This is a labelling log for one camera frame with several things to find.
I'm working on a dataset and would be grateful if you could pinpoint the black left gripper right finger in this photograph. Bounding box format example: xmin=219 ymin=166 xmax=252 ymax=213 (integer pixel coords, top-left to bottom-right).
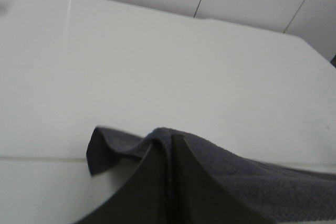
xmin=172 ymin=135 xmax=275 ymax=223

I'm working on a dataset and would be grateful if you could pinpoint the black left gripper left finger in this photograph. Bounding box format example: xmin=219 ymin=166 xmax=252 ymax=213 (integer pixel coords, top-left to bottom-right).
xmin=77 ymin=143 xmax=167 ymax=223

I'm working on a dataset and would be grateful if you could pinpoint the dark grey towel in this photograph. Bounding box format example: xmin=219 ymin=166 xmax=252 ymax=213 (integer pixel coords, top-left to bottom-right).
xmin=86 ymin=127 xmax=335 ymax=223

